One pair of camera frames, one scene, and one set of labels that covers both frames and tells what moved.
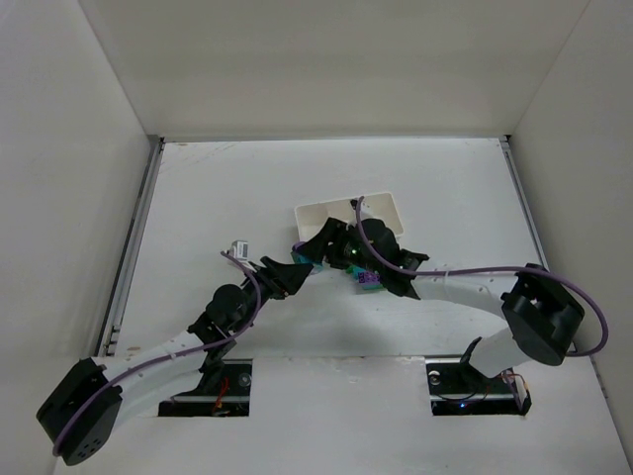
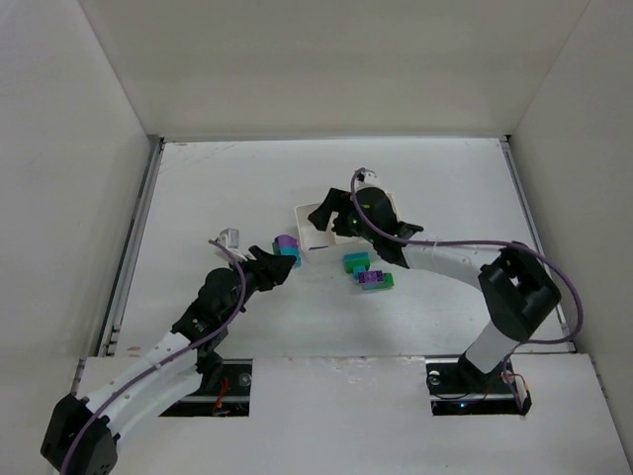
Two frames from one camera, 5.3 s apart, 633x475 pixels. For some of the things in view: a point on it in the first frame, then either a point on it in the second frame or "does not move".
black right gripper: [334, 242] to [337, 217]
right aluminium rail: [522, 203] does not move
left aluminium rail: [132, 246] does not move
